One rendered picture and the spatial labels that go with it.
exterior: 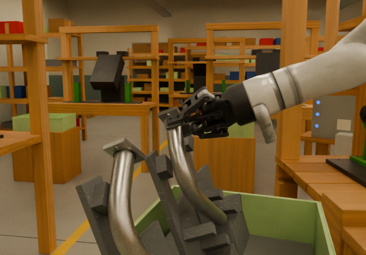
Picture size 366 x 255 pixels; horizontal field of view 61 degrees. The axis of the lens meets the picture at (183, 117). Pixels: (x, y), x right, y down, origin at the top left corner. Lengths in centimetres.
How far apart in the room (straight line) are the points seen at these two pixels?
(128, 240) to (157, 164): 18
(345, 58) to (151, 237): 42
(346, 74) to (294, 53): 102
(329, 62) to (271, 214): 51
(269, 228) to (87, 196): 61
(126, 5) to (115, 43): 139
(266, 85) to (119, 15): 1176
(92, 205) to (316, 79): 39
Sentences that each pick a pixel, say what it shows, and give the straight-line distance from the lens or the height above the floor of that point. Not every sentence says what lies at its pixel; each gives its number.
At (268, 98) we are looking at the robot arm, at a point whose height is 125.
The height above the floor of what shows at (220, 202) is 96.
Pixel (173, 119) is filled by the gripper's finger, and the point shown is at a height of 121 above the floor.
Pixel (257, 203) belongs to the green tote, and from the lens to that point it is 92.
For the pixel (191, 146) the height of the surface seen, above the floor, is 112.
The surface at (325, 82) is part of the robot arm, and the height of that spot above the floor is 128.
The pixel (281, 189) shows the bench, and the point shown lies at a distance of 165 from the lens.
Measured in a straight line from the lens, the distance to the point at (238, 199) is 90.
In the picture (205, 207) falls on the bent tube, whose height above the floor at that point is 105.
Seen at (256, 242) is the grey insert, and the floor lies 85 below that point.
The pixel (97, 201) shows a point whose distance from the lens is 45.
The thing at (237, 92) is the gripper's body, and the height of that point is 126.
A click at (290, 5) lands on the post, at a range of 158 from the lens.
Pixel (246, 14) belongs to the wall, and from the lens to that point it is 1151.
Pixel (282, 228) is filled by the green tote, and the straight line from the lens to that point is 94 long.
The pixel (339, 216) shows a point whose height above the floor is 87.
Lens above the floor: 129
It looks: 8 degrees down
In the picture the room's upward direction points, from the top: straight up
